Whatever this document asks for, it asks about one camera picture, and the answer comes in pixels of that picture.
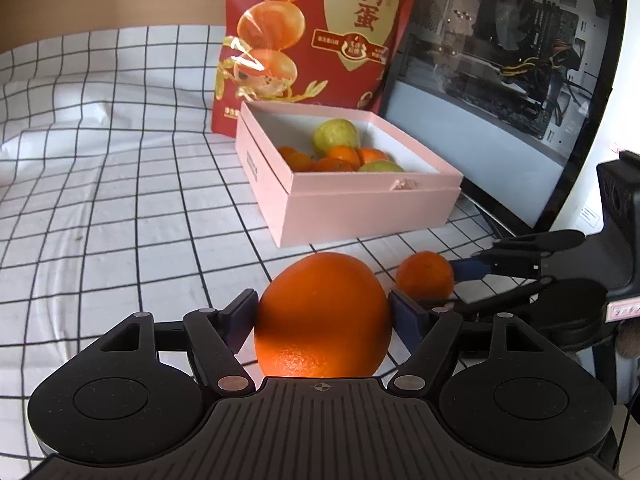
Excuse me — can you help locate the large orange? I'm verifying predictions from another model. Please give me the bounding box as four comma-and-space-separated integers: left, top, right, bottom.
254, 252, 392, 377

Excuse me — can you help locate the green guava fruit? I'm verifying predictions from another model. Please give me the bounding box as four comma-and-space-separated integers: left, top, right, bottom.
311, 119, 360, 156

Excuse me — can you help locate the small orange mandarin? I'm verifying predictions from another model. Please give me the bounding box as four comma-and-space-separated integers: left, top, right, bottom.
278, 145, 296, 158

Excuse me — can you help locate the pink gift box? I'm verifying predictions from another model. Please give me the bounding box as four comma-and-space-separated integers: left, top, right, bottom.
235, 102, 463, 247

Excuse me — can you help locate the white grid tablecloth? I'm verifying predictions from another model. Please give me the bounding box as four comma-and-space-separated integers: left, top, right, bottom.
0, 23, 551, 480

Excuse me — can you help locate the mandarin inside box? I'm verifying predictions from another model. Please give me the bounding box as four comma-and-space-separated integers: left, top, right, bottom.
357, 148, 390, 166
326, 145, 361, 170
312, 157, 354, 172
283, 152, 314, 172

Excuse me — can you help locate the glass panel computer case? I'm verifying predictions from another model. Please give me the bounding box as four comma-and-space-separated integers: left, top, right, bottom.
382, 0, 627, 235

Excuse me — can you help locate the red snack bag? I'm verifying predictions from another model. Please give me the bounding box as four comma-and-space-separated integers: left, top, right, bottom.
212, 0, 414, 136

